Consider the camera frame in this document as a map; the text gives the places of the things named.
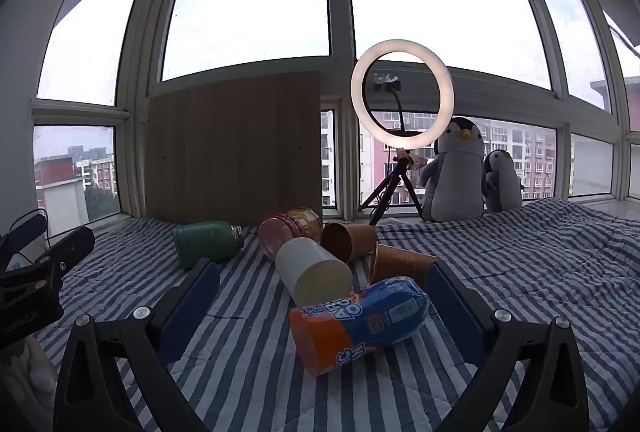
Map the white ring light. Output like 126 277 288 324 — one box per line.
349 39 455 149

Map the small penguin plush toy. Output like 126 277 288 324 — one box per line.
482 149 525 215

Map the black tripod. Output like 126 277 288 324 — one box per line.
357 146 426 226

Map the white plastic cup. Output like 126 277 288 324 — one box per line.
274 237 355 308

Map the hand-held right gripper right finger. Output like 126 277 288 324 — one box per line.
424 261 591 432

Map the large penguin plush toy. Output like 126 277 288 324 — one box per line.
418 115 489 224

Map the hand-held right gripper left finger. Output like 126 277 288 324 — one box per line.
52 259 221 432

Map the pink and yellow printed cup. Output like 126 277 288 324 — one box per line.
257 206 324 261

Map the orange and blue printed cup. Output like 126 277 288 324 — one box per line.
289 276 431 378

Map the green bottle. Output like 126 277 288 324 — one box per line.
173 220 246 271

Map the black phone holder gooseneck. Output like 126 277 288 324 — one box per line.
372 72 410 134

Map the wooden board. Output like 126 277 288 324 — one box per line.
143 70 322 226

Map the white cloth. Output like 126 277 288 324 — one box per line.
0 337 62 432

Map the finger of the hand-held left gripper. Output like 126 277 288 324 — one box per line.
0 211 50 264
0 226 96 294

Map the brown paper cup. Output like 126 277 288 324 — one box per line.
367 242 439 291
320 221 379 263

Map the blue white striped blanket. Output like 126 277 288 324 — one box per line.
30 197 640 432

